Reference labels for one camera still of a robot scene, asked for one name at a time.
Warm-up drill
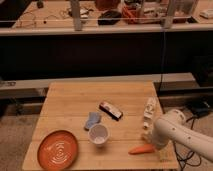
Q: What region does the left metal post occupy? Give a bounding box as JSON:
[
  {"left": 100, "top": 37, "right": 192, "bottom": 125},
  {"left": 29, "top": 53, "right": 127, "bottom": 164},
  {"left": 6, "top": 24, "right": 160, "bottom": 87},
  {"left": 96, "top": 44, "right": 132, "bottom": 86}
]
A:
[{"left": 70, "top": 0, "right": 82, "bottom": 31}]

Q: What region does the black bag on bench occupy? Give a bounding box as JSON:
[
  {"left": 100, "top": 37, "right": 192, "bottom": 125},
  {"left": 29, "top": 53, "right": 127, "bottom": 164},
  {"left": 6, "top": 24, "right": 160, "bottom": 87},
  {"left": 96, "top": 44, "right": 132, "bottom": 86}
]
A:
[{"left": 98, "top": 10, "right": 121, "bottom": 25}]

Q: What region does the orange tool on bench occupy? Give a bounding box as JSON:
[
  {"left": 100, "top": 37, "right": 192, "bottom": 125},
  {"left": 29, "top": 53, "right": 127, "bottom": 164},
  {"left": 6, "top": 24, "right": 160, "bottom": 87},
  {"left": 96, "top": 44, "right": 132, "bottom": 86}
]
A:
[{"left": 122, "top": 6, "right": 138, "bottom": 24}]

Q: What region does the white paper cup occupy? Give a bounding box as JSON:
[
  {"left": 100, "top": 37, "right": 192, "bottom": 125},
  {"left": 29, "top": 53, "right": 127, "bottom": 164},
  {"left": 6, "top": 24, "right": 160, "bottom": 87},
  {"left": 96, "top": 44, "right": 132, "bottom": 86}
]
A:
[{"left": 88, "top": 124, "right": 109, "bottom": 147}]

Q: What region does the blue cloth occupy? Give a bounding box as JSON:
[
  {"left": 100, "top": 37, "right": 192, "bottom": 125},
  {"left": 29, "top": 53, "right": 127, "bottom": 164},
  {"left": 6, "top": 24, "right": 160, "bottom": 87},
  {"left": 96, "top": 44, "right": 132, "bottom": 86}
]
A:
[{"left": 84, "top": 112, "right": 101, "bottom": 130}]

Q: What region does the orange pepper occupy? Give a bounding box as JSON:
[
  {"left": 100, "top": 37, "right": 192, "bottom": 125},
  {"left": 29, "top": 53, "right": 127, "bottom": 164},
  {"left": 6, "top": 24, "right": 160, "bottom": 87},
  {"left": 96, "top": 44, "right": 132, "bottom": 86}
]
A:
[{"left": 129, "top": 144, "right": 155, "bottom": 155}]

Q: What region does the white tube bottle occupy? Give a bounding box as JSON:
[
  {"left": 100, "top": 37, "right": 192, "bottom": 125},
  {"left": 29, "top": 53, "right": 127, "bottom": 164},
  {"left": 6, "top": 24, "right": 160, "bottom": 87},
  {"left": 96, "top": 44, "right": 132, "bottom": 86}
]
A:
[{"left": 143, "top": 97, "right": 156, "bottom": 130}]

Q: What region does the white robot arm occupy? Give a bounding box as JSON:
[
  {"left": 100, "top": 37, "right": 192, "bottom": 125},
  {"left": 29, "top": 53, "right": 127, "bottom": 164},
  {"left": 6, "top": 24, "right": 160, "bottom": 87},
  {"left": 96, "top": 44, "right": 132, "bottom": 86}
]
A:
[{"left": 143, "top": 109, "right": 213, "bottom": 162}]

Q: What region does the right metal post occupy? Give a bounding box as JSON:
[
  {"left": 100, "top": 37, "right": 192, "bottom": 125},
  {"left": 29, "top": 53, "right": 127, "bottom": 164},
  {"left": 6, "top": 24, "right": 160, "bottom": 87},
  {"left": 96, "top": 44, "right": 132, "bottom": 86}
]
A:
[{"left": 163, "top": 0, "right": 176, "bottom": 29}]

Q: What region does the orange plate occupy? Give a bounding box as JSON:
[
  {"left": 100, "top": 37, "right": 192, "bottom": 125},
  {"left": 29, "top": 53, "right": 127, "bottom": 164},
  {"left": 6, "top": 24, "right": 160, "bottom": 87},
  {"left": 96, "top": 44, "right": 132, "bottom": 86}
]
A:
[{"left": 37, "top": 130, "right": 78, "bottom": 171}]

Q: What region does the black floor cable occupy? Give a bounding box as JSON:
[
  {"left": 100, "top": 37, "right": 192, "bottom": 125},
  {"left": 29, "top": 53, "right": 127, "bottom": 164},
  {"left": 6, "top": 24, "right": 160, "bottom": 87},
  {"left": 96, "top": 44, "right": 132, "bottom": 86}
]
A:
[{"left": 173, "top": 114, "right": 213, "bottom": 171}]

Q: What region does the metal post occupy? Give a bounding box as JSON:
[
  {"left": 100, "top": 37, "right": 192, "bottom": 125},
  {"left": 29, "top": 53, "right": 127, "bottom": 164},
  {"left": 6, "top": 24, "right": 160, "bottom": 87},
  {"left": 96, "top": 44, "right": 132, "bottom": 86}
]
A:
[
  {"left": 163, "top": 0, "right": 176, "bottom": 29},
  {"left": 70, "top": 0, "right": 82, "bottom": 31}
]

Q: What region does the black power box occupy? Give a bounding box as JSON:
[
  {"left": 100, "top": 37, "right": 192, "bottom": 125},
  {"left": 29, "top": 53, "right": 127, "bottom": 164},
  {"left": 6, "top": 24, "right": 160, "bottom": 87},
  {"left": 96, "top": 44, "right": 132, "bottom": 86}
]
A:
[{"left": 187, "top": 100, "right": 211, "bottom": 118}]

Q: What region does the black hanging cable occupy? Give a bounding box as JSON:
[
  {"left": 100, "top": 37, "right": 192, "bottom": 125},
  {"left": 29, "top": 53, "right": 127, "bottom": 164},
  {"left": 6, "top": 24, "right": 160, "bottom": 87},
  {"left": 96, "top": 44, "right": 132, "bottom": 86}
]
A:
[{"left": 157, "top": 26, "right": 167, "bottom": 94}]

